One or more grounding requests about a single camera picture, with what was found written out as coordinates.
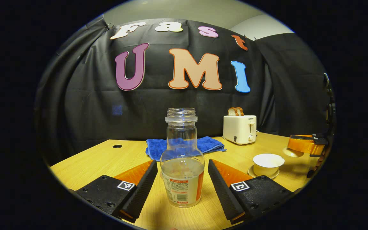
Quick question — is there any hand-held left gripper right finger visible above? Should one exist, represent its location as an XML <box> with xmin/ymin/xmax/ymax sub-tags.
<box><xmin>208</xmin><ymin>159</ymin><xmax>299</xmax><ymax>225</ymax></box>

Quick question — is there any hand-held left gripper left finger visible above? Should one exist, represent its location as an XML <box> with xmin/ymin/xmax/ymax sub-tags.
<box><xmin>75</xmin><ymin>159</ymin><xmax>158</xmax><ymax>223</ymax></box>

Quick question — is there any cream teacup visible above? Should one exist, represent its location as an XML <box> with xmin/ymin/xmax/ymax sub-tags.
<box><xmin>253</xmin><ymin>154</ymin><xmax>285</xmax><ymax>177</ymax></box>

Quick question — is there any clear water bottle orange label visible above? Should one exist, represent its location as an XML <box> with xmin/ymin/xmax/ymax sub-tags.
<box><xmin>160</xmin><ymin>108</ymin><xmax>205</xmax><ymax>208</ymax></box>

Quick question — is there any cream saucer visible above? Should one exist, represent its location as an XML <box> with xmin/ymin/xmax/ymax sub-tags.
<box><xmin>248</xmin><ymin>165</ymin><xmax>280</xmax><ymax>180</ymax></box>

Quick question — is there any blue folded towel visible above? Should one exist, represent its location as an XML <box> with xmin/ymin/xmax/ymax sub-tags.
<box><xmin>145</xmin><ymin>136</ymin><xmax>227</xmax><ymax>161</ymax></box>

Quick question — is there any white toaster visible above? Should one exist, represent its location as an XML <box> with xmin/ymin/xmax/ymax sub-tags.
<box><xmin>223</xmin><ymin>115</ymin><xmax>257</xmax><ymax>146</ymax></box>

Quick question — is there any black backdrop cloth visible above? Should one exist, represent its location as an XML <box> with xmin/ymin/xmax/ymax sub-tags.
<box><xmin>34</xmin><ymin>18</ymin><xmax>334</xmax><ymax>166</ymax></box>

